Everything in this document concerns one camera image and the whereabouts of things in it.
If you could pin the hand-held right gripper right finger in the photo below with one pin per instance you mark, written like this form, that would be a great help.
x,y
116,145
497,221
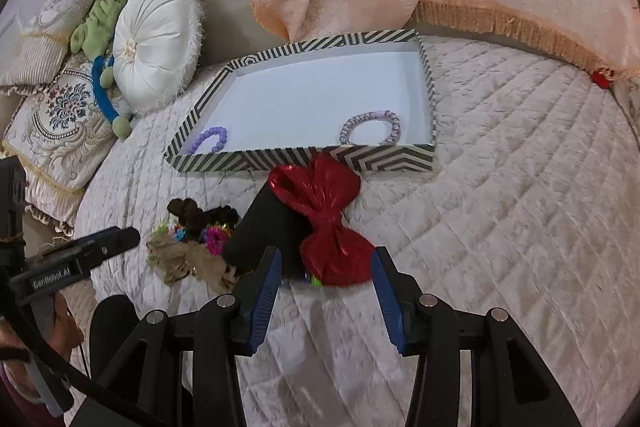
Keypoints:
x,y
387,302

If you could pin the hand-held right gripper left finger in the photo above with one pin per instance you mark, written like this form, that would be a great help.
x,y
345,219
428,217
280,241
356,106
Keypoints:
x,y
265,302

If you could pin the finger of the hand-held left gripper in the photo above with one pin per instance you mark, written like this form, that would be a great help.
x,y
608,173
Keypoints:
x,y
107,244

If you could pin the black rectangular case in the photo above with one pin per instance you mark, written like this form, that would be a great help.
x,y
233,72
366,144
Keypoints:
x,y
265,227

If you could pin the beige fabric bow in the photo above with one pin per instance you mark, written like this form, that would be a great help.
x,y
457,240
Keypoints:
x,y
200,262

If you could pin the brown scrunchie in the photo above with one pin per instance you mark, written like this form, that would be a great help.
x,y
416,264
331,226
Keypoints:
x,y
182,209

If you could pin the black scrunchie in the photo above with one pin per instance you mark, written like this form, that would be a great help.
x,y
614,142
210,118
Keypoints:
x,y
220,216

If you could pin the red shiny bow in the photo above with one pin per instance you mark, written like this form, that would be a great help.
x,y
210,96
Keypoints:
x,y
330,207

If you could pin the striped cardboard tray box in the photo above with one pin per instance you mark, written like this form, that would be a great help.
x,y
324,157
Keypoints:
x,y
300,97

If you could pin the person's left hand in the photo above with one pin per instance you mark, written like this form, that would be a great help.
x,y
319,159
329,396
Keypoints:
x,y
67,327

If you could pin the floral embroidered cushion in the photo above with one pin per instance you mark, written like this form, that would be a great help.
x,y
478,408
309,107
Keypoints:
x,y
60,132

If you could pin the quilted cream bedcover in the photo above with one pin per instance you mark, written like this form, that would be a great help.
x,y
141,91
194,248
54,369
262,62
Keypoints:
x,y
500,207

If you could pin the white round satin pillow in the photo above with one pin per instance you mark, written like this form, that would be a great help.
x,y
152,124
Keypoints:
x,y
155,42

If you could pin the green and blue plush toy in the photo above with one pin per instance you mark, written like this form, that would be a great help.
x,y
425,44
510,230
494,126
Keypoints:
x,y
97,22

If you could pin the beige ribbed embroidered cushion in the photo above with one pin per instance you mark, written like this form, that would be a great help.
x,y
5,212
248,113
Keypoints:
x,y
50,17

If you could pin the small red ornament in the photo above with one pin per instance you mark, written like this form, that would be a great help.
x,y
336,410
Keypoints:
x,y
600,78

